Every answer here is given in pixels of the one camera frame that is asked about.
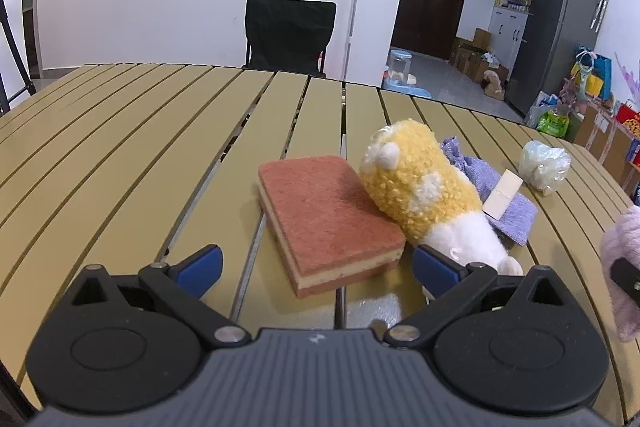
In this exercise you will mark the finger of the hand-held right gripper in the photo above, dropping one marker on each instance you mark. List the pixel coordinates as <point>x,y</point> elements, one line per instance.
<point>627,279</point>

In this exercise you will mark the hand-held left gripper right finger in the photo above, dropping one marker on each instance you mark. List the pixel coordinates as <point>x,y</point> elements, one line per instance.
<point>435,272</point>

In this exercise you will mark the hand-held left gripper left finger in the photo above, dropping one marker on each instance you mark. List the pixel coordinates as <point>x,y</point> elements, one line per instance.
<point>200,272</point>

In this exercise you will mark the pink fluffy plush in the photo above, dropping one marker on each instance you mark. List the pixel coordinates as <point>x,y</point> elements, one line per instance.
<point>622,232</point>

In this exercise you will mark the yellow white plush toy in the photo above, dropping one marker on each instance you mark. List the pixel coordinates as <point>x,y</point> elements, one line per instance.
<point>420,177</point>

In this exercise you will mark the pink brown scouring sponge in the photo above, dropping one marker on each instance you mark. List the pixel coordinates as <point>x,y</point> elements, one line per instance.
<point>325,217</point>

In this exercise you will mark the purple cloth with cream tag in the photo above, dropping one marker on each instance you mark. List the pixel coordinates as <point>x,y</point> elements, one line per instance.
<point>515,217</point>

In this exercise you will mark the brown cardboard box red tape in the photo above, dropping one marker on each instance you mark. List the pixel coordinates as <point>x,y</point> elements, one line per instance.
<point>622,149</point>

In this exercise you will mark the crumpled clear plastic bag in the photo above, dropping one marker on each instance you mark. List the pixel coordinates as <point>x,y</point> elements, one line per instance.
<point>545,167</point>

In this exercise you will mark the red patterned box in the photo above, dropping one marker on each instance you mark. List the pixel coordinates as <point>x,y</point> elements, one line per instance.
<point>629,119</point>

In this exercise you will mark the green packet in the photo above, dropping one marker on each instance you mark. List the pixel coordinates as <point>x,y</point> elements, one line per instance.
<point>552,122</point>

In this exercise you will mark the white plastic bag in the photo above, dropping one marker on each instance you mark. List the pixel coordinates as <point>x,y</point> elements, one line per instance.
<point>534,112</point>

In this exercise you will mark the beige plush dog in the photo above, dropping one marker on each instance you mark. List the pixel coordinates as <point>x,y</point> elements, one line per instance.
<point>495,84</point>

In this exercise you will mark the yellow gift bag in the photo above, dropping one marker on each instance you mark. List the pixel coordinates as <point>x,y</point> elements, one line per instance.
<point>592,84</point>

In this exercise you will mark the blue pet water dispenser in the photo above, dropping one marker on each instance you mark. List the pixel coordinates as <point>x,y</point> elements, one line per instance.
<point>400,74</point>

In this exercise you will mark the blue gift bag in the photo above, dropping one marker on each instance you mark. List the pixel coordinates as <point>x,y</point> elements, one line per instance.
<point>604,72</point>

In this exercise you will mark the open cardboard boxes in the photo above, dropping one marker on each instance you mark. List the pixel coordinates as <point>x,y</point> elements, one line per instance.
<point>472,57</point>

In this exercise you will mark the white base cabinet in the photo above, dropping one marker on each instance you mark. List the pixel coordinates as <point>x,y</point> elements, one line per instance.
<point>507,39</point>

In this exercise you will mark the grey refrigerator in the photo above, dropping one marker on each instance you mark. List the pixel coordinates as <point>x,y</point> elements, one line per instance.
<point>555,37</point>

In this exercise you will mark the black folding chair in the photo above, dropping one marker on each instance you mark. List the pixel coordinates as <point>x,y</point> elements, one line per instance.
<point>290,32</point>

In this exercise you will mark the black tripod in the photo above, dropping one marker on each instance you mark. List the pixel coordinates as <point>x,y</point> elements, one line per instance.
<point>20,54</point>

